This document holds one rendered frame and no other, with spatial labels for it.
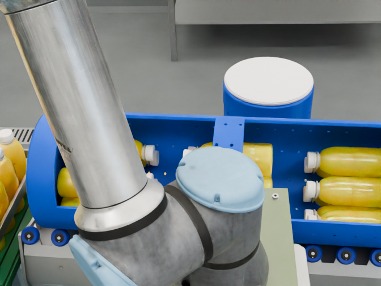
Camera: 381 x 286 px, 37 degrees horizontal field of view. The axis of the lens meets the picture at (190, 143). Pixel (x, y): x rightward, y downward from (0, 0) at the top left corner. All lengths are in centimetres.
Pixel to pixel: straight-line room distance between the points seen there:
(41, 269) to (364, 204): 80
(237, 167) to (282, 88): 101
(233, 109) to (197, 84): 199
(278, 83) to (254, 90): 9
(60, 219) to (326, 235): 59
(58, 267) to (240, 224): 80
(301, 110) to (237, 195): 105
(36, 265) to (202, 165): 82
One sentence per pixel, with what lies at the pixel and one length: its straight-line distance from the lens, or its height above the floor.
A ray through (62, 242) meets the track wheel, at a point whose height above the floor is 96.
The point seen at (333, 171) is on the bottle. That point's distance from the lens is 134.
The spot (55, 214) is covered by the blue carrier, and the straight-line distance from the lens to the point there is 130.
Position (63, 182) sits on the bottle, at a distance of 131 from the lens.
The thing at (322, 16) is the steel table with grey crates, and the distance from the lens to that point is 397.
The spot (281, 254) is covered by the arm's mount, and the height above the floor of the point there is 126.
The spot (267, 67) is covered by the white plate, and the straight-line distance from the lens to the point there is 185.
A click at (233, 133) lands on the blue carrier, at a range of 122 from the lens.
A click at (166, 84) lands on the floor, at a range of 373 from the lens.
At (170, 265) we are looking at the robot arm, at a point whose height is 143.
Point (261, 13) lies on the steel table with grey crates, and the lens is 397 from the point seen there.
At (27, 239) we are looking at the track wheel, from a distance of 144.
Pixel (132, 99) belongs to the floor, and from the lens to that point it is 361.
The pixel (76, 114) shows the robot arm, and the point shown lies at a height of 162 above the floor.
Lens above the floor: 197
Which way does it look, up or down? 38 degrees down
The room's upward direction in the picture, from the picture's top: 2 degrees counter-clockwise
